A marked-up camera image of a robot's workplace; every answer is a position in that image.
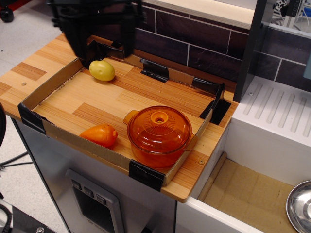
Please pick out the silver toy oven front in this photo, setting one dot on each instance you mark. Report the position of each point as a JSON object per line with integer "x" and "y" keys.
{"x": 92, "y": 197}

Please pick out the white toy sink unit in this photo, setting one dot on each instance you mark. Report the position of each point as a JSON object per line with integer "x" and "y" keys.
{"x": 264, "y": 153}

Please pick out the orange transparent plastic pot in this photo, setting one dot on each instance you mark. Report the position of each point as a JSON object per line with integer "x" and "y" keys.
{"x": 155, "y": 161}

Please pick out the orange transparent pot lid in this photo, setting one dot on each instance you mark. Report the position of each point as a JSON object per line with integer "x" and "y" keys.
{"x": 159, "y": 130}

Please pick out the silver metal bowl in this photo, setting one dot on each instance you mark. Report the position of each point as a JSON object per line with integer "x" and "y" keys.
{"x": 298, "y": 207}

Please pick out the yellow toy potato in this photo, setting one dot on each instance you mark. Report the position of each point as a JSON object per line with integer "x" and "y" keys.
{"x": 102, "y": 70}

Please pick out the orange toy carrot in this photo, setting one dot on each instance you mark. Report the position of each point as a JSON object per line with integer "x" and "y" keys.
{"x": 104, "y": 135}

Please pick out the cardboard fence with black tape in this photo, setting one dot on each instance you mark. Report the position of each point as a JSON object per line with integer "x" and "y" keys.
{"x": 72, "y": 101}

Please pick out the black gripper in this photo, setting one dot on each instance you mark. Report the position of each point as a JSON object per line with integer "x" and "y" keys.
{"x": 72, "y": 16}

